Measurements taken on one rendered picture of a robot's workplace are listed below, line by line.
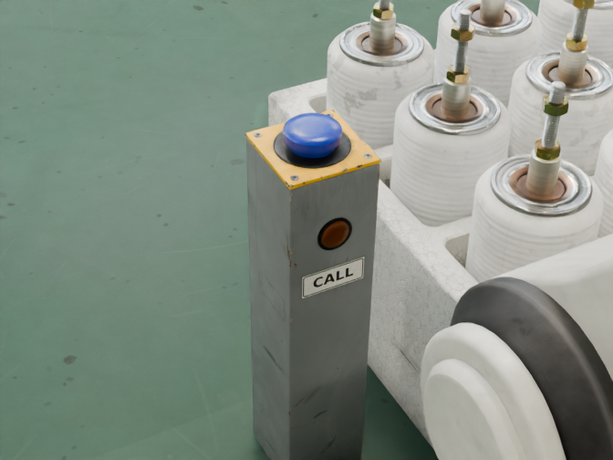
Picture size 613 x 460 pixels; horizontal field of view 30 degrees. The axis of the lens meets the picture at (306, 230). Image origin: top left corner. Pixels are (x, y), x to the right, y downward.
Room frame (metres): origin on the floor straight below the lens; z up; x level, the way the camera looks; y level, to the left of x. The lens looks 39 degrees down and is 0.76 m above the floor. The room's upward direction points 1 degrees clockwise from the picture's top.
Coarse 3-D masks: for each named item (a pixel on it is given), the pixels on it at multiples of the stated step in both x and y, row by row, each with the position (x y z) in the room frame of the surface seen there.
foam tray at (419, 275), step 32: (288, 96) 0.92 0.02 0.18; (320, 96) 0.93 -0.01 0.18; (384, 160) 0.82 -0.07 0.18; (384, 192) 0.77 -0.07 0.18; (384, 224) 0.74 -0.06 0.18; (416, 224) 0.73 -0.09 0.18; (448, 224) 0.73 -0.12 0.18; (384, 256) 0.73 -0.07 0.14; (416, 256) 0.69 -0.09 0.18; (448, 256) 0.69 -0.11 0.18; (384, 288) 0.73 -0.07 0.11; (416, 288) 0.69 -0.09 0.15; (448, 288) 0.65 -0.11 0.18; (384, 320) 0.73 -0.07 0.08; (416, 320) 0.68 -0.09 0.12; (448, 320) 0.65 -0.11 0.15; (384, 352) 0.72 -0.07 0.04; (416, 352) 0.68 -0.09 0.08; (384, 384) 0.72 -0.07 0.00; (416, 384) 0.68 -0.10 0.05; (416, 416) 0.67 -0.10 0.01
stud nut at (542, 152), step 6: (540, 144) 0.69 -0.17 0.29; (558, 144) 0.69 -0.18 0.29; (540, 150) 0.68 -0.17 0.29; (546, 150) 0.68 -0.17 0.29; (552, 150) 0.68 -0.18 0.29; (558, 150) 0.68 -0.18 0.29; (540, 156) 0.68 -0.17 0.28; (546, 156) 0.68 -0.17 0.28; (552, 156) 0.68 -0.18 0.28; (558, 156) 0.68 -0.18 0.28
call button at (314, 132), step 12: (288, 120) 0.65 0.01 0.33; (300, 120) 0.65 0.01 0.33; (312, 120) 0.65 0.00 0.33; (324, 120) 0.65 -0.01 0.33; (336, 120) 0.66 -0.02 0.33; (288, 132) 0.64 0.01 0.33; (300, 132) 0.64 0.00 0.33; (312, 132) 0.64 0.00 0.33; (324, 132) 0.64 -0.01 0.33; (336, 132) 0.64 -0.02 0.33; (288, 144) 0.64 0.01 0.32; (300, 144) 0.63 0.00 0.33; (312, 144) 0.63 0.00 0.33; (324, 144) 0.63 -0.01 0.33; (336, 144) 0.64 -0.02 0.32; (312, 156) 0.63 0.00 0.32; (324, 156) 0.63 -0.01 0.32
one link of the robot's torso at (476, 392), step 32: (448, 352) 0.42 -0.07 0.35; (480, 352) 0.40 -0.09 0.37; (512, 352) 0.39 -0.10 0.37; (448, 384) 0.40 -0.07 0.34; (480, 384) 0.39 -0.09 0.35; (512, 384) 0.38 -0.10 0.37; (448, 416) 0.40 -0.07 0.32; (480, 416) 0.38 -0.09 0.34; (512, 416) 0.37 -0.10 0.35; (544, 416) 0.36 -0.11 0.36; (448, 448) 0.40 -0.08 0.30; (480, 448) 0.37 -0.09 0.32; (512, 448) 0.36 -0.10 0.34; (544, 448) 0.35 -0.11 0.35
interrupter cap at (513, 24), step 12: (468, 0) 0.98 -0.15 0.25; (480, 0) 0.98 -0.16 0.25; (456, 12) 0.96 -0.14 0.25; (504, 12) 0.96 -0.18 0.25; (516, 12) 0.96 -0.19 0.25; (528, 12) 0.96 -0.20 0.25; (480, 24) 0.94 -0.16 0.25; (492, 24) 0.94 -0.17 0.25; (504, 24) 0.94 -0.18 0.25; (516, 24) 0.93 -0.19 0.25; (528, 24) 0.93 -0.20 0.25; (492, 36) 0.92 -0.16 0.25; (504, 36) 0.92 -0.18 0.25
